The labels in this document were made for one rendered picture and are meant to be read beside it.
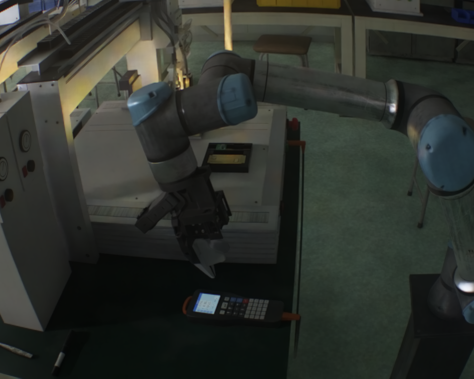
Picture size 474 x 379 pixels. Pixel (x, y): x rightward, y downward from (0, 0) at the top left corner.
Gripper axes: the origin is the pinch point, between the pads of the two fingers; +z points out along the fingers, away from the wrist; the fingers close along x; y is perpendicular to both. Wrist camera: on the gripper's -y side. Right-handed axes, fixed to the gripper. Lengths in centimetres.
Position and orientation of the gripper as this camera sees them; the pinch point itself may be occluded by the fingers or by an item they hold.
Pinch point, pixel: (209, 270)
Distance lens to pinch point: 100.3
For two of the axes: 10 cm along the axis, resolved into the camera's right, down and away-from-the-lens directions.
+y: 9.3, -1.6, -3.3
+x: 2.1, -5.0, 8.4
